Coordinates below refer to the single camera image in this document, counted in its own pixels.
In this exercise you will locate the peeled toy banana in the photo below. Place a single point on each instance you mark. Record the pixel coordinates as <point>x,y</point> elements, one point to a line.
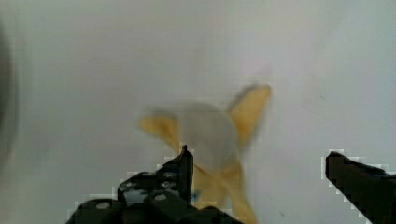
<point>216,138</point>

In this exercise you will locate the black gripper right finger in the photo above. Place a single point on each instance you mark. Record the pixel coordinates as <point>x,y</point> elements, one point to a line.
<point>370,189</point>

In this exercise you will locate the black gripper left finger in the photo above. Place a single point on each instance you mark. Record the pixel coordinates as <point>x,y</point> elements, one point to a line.
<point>160,197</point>

